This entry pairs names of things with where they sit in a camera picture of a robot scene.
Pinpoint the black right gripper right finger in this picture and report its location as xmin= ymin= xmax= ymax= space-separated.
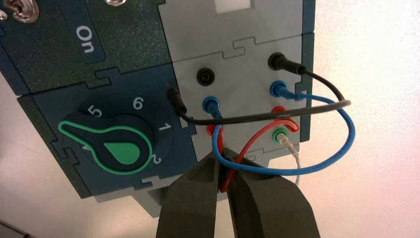
xmin=224 ymin=148 xmax=321 ymax=238

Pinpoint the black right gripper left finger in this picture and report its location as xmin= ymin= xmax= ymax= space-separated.
xmin=156 ymin=156 xmax=220 ymax=238

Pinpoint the red jumper wire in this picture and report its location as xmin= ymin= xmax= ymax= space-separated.
xmin=206 ymin=106 xmax=300 ymax=194

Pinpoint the green banana socket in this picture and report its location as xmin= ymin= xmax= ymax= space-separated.
xmin=271 ymin=128 xmax=290 ymax=143

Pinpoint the green and teal rotary knob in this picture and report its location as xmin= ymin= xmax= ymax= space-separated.
xmin=57 ymin=113 xmax=155 ymax=176

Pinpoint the empty black banana socket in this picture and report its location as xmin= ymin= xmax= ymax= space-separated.
xmin=196 ymin=66 xmax=216 ymax=87

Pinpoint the grey and teal control box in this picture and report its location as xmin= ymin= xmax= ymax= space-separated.
xmin=0 ymin=0 xmax=316 ymax=218

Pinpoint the white rectangular display window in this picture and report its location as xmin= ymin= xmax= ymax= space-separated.
xmin=213 ymin=0 xmax=256 ymax=14

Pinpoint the white jumper wire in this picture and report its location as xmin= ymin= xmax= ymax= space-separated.
xmin=277 ymin=133 xmax=302 ymax=186

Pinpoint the blue jumper wire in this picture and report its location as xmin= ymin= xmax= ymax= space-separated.
xmin=202 ymin=80 xmax=357 ymax=177

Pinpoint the black jumper wire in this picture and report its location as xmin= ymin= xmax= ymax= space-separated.
xmin=166 ymin=52 xmax=352 ymax=126

